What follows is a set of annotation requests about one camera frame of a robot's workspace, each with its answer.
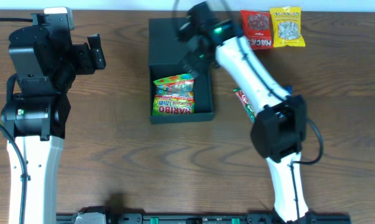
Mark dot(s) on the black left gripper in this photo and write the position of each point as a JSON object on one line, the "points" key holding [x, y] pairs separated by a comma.
{"points": [[96, 51]]}

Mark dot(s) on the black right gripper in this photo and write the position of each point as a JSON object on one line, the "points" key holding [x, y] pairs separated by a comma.
{"points": [[191, 61]]}

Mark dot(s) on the black box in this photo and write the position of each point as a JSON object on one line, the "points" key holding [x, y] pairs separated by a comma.
{"points": [[168, 57]]}

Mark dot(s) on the green Haribo candy bag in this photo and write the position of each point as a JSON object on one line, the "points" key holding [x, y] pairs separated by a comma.
{"points": [[174, 95]]}

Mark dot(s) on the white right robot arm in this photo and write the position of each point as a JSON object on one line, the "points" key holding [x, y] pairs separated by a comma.
{"points": [[279, 126]]}

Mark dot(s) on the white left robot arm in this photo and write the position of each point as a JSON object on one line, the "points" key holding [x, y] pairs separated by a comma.
{"points": [[37, 107]]}

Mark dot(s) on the blue Oreo cookie pack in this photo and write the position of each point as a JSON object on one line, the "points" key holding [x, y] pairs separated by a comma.
{"points": [[288, 89]]}

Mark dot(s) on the red Hacks candy bag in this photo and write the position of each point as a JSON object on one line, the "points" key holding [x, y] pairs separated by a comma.
{"points": [[257, 29]]}

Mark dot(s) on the red green KitKat bar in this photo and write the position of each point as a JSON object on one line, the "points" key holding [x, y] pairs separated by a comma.
{"points": [[245, 103]]}

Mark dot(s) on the yellow snack bag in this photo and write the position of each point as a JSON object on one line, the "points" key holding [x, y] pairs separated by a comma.
{"points": [[286, 24]]}

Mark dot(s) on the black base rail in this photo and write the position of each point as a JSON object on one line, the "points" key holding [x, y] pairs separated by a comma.
{"points": [[106, 216]]}

